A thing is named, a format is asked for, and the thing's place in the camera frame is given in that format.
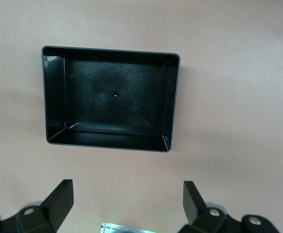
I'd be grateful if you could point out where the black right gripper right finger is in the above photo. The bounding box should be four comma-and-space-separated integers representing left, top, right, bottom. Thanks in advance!
180, 181, 279, 233

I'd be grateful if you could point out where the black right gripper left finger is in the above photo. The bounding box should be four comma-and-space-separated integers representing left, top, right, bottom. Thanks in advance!
0, 179, 74, 233

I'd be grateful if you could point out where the black plastic rectangular box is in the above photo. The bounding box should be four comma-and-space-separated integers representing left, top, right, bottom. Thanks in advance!
41, 45, 182, 153

